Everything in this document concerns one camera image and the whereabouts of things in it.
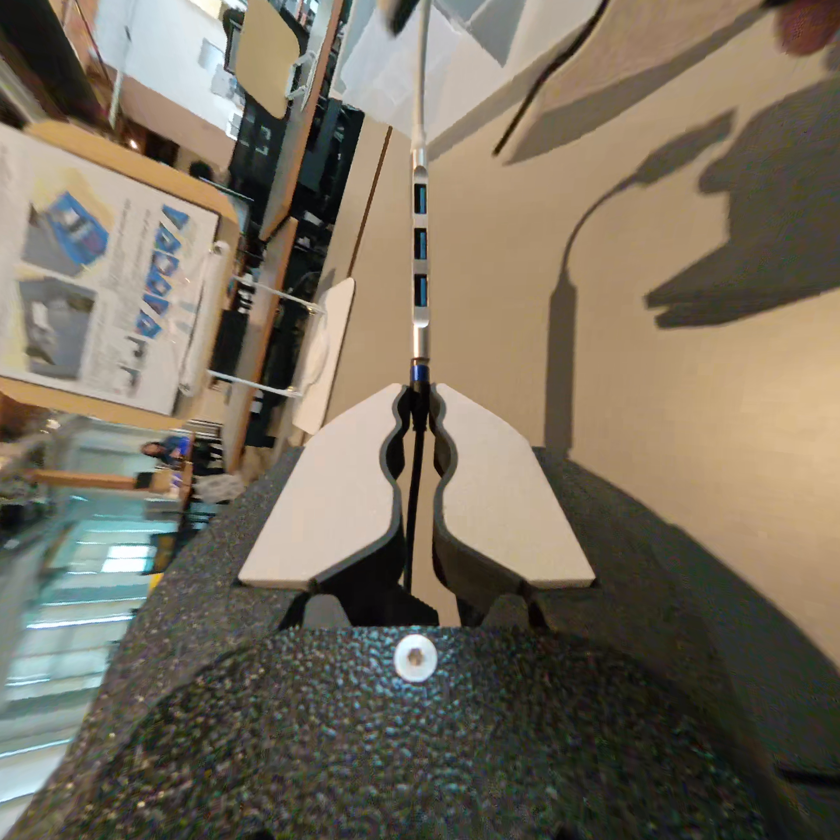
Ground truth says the black blue-ringed usb cable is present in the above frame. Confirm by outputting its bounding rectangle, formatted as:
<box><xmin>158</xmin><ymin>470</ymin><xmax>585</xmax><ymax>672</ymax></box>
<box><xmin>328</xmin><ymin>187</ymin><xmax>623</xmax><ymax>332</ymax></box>
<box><xmin>402</xmin><ymin>357</ymin><xmax>434</xmax><ymax>592</ymax></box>

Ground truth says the person's right hand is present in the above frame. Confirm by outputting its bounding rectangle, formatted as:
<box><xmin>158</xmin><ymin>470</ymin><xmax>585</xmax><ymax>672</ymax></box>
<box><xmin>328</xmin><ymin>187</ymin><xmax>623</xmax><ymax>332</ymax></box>
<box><xmin>780</xmin><ymin>0</ymin><xmax>840</xmax><ymax>59</ymax></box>

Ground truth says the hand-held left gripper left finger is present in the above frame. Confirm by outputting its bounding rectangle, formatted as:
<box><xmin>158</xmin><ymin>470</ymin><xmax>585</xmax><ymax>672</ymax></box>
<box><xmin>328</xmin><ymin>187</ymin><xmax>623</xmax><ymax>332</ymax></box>
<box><xmin>238</xmin><ymin>383</ymin><xmax>404</xmax><ymax>589</ymax></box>

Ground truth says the beige board stand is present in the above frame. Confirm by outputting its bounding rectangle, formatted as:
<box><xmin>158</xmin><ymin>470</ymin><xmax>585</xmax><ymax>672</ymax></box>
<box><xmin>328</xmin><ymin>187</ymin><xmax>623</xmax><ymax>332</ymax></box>
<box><xmin>233</xmin><ymin>0</ymin><xmax>317</xmax><ymax>120</ymax></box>

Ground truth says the silver usb hub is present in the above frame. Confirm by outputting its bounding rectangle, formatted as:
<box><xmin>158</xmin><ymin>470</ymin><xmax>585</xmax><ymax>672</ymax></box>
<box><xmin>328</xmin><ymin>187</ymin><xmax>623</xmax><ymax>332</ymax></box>
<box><xmin>410</xmin><ymin>0</ymin><xmax>434</xmax><ymax>363</ymax></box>

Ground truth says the printed instruction board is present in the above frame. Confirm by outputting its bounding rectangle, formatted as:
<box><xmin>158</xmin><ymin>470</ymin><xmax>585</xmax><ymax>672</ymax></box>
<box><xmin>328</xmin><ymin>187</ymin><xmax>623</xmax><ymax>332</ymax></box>
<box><xmin>0</xmin><ymin>121</ymin><xmax>242</xmax><ymax>419</ymax></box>

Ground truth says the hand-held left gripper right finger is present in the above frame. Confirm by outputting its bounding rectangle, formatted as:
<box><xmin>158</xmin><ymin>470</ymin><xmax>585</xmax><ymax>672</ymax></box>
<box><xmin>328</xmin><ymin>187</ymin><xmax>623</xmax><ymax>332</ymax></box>
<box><xmin>432</xmin><ymin>382</ymin><xmax>597</xmax><ymax>589</ymax></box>

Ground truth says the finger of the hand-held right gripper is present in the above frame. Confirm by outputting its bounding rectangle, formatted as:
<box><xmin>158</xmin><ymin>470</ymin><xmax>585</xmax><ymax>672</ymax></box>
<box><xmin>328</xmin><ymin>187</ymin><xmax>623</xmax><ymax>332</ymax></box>
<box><xmin>493</xmin><ymin>0</ymin><xmax>778</xmax><ymax>158</ymax></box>

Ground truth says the clear plastic bin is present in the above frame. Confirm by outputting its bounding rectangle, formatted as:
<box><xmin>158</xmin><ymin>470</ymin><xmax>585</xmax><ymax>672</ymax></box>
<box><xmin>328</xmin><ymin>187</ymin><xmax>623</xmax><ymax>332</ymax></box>
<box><xmin>333</xmin><ymin>0</ymin><xmax>529</xmax><ymax>135</ymax></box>

